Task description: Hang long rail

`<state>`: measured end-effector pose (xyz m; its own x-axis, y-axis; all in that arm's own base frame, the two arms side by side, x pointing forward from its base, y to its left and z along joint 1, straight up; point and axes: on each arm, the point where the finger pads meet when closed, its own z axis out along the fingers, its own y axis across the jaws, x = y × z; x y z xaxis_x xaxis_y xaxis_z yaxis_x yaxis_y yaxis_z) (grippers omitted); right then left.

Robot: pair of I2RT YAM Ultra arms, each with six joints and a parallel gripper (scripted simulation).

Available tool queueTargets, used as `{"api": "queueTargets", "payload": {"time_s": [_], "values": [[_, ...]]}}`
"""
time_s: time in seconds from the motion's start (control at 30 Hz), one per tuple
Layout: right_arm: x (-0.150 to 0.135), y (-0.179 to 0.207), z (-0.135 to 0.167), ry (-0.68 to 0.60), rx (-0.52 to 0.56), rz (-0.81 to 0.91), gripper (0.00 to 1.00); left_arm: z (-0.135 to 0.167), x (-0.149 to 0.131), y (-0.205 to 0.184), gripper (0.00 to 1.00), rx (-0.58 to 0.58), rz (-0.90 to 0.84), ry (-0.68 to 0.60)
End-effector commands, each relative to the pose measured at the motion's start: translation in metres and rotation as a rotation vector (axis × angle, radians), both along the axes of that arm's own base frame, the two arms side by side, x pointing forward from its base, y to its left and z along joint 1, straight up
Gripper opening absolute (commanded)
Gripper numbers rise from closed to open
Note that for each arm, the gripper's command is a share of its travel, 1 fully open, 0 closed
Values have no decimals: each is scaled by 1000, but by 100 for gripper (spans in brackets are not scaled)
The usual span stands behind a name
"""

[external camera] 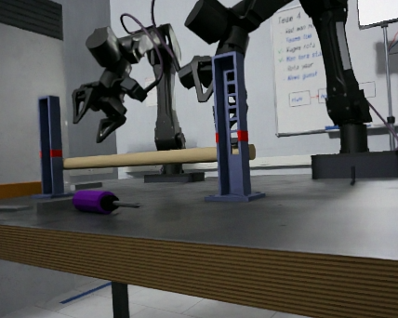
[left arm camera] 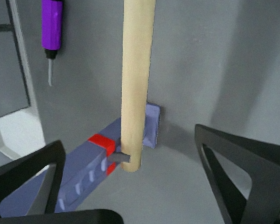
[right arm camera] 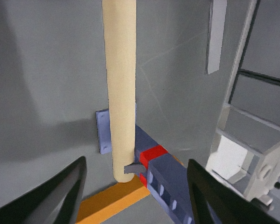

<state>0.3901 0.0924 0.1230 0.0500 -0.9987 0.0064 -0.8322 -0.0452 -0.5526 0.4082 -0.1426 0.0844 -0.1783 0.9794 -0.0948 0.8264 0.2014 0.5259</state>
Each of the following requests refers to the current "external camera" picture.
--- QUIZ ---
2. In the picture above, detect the purple screwdriver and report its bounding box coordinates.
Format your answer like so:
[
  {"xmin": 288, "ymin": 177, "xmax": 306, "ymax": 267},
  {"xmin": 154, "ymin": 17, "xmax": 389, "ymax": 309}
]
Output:
[{"xmin": 73, "ymin": 191, "xmax": 143, "ymax": 214}]

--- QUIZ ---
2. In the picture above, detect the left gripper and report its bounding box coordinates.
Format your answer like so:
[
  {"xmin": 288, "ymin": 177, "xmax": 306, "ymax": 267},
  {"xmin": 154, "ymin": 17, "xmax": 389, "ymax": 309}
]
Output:
[{"xmin": 180, "ymin": 45, "xmax": 243, "ymax": 132}]

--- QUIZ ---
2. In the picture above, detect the long beige rail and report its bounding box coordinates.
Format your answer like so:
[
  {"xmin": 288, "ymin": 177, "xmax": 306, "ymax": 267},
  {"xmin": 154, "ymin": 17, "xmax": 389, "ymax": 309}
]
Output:
[{"xmin": 62, "ymin": 144, "xmax": 256, "ymax": 170}]

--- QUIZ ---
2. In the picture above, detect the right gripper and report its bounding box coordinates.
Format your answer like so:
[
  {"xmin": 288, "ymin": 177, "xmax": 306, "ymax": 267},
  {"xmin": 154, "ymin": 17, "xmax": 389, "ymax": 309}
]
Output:
[{"xmin": 72, "ymin": 72, "xmax": 139, "ymax": 143}]

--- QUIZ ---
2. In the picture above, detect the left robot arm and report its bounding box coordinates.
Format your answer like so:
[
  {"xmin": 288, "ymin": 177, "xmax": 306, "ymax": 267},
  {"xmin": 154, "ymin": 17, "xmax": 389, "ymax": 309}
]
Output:
[{"xmin": 178, "ymin": 0, "xmax": 398, "ymax": 159}]

